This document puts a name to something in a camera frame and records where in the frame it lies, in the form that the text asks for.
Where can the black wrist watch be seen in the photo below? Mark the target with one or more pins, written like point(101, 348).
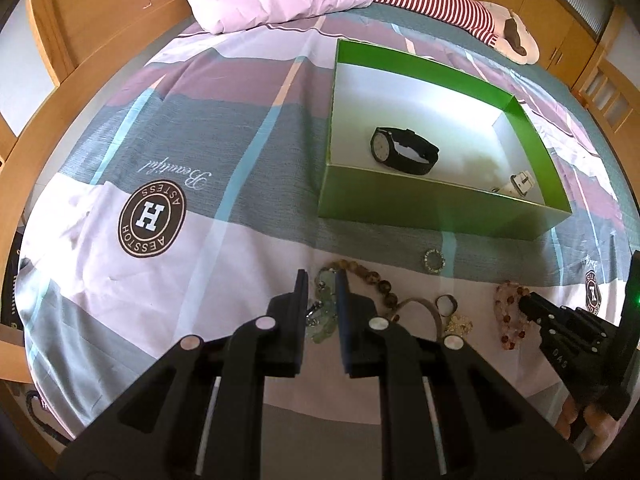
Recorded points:
point(425, 151)

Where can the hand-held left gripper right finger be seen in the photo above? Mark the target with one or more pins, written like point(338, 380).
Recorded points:
point(342, 310)

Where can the white wrist watch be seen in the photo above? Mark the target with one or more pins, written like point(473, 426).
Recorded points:
point(520, 183)

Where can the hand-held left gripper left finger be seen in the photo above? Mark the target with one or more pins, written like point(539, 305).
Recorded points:
point(301, 305)

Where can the wooden wardrobe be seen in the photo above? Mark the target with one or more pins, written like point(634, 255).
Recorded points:
point(550, 5)

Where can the thin metal bangle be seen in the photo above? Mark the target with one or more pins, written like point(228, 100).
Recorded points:
point(420, 301)

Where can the green cardboard box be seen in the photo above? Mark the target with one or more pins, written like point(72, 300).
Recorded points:
point(425, 205)

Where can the printed bed sheet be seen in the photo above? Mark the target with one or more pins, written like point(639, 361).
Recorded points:
point(200, 260)

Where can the wooden glazed door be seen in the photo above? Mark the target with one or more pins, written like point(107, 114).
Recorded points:
point(612, 95)

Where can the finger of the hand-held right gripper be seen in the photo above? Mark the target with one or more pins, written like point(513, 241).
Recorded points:
point(535, 307)
point(562, 360)

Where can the wooden headboard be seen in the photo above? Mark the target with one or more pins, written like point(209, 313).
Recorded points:
point(100, 10)

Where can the person's right hand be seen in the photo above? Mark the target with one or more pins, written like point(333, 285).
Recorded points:
point(595, 425)

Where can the red white striped plush toy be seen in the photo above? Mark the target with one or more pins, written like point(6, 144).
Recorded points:
point(440, 5)

